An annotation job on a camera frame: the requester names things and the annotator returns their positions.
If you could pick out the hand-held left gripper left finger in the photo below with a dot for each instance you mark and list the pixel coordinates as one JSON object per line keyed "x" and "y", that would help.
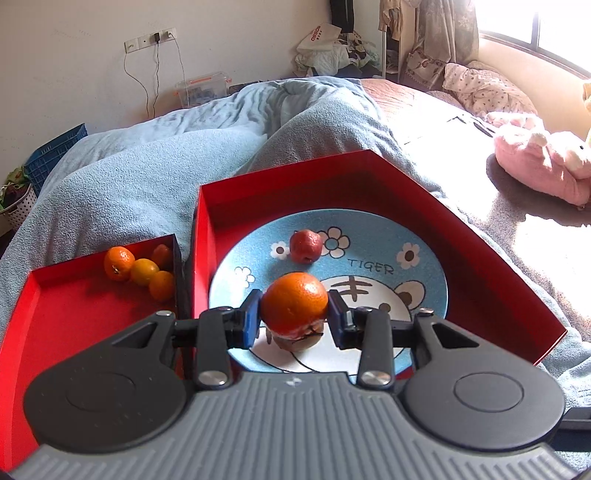
{"x": 252, "y": 318}

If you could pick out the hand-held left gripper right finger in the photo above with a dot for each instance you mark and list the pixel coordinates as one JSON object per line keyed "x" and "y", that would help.
{"x": 335, "y": 318}

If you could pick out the large orange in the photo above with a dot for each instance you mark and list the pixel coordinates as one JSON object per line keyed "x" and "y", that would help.
{"x": 294, "y": 301}

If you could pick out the brown fruit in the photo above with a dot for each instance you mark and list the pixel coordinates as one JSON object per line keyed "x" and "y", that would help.
{"x": 295, "y": 342}

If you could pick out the blue cartoon tiger plate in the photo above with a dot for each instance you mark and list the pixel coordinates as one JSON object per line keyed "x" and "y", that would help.
{"x": 392, "y": 295}

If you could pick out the large red box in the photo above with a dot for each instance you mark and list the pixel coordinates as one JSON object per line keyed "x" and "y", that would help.
{"x": 461, "y": 249}

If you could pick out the small red box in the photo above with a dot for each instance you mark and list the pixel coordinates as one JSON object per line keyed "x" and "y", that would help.
{"x": 69, "y": 304}

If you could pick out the small red apple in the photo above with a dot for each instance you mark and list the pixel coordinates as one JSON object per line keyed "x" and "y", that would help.
{"x": 304, "y": 246}

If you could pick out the small mandarin orange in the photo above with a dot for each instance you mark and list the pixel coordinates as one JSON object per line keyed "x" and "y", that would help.
{"x": 118, "y": 263}
{"x": 144, "y": 271}
{"x": 161, "y": 286}
{"x": 162, "y": 255}

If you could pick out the light blue blanket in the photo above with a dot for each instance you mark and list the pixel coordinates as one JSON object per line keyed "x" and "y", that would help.
{"x": 138, "y": 170}

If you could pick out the pink bed sheet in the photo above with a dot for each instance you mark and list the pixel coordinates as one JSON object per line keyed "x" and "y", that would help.
{"x": 438, "y": 120}

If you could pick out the clear plastic storage box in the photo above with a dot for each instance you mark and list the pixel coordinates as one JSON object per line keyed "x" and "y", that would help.
{"x": 201, "y": 90}

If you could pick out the black flat object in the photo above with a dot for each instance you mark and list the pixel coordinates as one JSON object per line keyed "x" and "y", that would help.
{"x": 471, "y": 124}

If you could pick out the white perforated basket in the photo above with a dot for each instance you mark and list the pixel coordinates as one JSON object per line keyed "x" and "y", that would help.
{"x": 21, "y": 207}

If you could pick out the blue plastic crate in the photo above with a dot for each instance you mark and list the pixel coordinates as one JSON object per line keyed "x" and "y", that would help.
{"x": 51, "y": 159}

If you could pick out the pink plush toy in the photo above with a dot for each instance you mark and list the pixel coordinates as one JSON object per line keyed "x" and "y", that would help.
{"x": 540, "y": 161}

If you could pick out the pile of clothes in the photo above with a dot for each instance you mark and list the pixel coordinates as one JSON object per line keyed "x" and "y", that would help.
{"x": 332, "y": 60}

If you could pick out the floral pillow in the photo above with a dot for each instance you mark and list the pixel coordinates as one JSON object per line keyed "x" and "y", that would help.
{"x": 485, "y": 90}

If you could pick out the white rack pole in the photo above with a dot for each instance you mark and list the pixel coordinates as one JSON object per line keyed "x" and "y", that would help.
{"x": 383, "y": 46}

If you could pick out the white paper bag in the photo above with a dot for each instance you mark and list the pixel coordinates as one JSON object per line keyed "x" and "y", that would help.
{"x": 319, "y": 36}

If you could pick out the patterned curtain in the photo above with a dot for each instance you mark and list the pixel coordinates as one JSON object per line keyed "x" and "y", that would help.
{"x": 443, "y": 41}

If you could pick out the black hanging item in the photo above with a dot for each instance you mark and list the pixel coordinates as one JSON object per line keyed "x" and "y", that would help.
{"x": 342, "y": 14}

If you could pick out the hanging beige clothes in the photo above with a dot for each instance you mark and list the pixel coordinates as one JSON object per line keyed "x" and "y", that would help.
{"x": 397, "y": 16}

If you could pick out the window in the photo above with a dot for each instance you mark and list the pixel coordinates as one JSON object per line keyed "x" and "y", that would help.
{"x": 545, "y": 27}

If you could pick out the white wall outlet strip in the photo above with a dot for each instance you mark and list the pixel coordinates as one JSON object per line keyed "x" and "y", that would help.
{"x": 138, "y": 42}

